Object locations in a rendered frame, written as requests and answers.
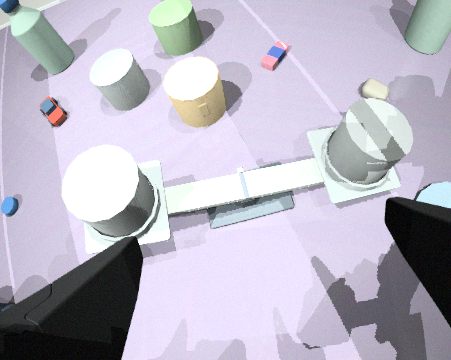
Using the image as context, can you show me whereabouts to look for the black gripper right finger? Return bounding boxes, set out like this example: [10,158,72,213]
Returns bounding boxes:
[385,196,451,328]

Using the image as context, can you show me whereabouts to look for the tan cylinder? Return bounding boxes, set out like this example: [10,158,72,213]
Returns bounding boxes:
[164,56,228,127]

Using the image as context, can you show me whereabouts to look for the green cylinder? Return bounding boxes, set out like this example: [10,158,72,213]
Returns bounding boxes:
[149,0,202,56]

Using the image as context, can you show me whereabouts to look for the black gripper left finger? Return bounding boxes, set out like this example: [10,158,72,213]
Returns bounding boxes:
[0,236,144,360]

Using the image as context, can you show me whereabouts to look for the small red toy car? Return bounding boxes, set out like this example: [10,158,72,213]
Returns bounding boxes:
[40,96,68,127]

